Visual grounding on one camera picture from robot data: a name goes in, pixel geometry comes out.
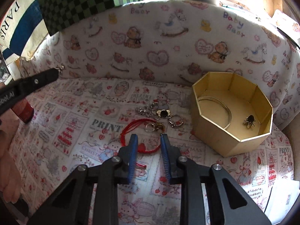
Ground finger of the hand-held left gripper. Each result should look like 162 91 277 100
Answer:
17 69 60 97

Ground black flower gold pendant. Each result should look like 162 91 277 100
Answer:
157 109 171 119

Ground green checkered box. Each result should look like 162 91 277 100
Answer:
37 0 144 37

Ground silver ring with red stones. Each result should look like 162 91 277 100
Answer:
167 114 185 128

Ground red and white printed cloth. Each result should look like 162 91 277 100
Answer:
7 77 296 225

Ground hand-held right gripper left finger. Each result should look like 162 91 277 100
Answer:
28 133 139 225

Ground person's bare leg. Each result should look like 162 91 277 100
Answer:
0 109 25 197

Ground bear print blanket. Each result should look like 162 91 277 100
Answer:
14 0 300 132

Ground white paper sheet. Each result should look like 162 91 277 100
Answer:
265 180 296 224

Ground silver chain bracelet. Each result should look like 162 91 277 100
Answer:
136 102 162 119

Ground white bag with blue stripe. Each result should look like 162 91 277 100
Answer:
0 0 51 59

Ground gold bangle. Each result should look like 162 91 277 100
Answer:
198 96 232 129

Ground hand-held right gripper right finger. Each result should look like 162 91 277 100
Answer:
160 133 272 225

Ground red string bracelet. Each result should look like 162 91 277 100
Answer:
120 119 162 169

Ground gold octagonal box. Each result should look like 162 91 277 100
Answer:
189 71 274 157

